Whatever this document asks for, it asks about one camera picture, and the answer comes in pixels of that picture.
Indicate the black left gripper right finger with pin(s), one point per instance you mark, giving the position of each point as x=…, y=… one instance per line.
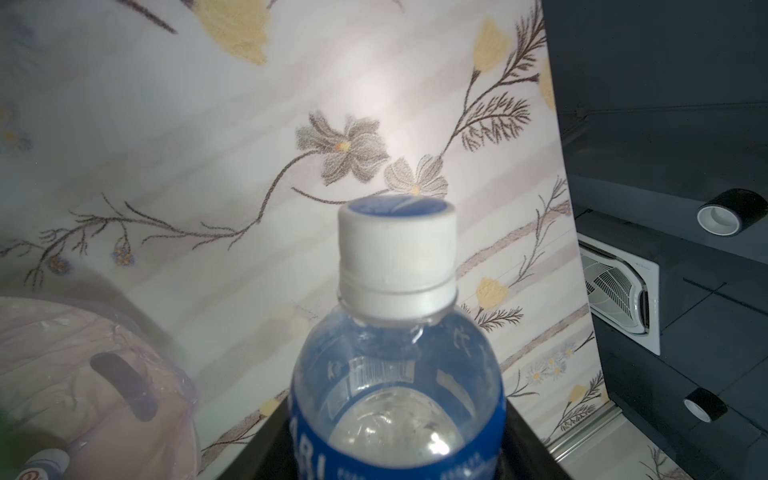
x=523, y=456

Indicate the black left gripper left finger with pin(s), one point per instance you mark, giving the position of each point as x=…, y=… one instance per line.
x=269, y=455

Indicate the Pocari Sweat bottle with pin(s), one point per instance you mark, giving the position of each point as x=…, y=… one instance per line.
x=396, y=382

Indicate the pink bin liner bag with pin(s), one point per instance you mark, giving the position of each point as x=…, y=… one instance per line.
x=84, y=380

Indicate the black ceiling spotlight lower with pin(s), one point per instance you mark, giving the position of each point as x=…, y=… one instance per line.
x=705, y=405

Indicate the black ceiling spotlight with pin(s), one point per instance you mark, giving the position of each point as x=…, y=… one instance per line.
x=705, y=405
x=732, y=212

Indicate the ceiling air conditioner vent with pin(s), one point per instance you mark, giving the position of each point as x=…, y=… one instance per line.
x=623, y=290

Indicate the purple tinted Cancer bottle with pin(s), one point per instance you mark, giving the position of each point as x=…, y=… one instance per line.
x=48, y=464

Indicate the black ceiling spotlight upper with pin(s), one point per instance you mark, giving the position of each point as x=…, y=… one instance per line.
x=732, y=212

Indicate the aluminium corner frame post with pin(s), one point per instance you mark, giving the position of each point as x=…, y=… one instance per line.
x=583, y=431

